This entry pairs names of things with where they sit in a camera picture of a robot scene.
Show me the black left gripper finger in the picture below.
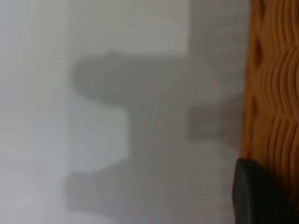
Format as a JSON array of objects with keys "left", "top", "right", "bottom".
[{"left": 231, "top": 158, "right": 299, "bottom": 224}]

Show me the light brown wicker basket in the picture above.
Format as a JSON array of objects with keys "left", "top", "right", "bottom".
[{"left": 240, "top": 0, "right": 299, "bottom": 207}]

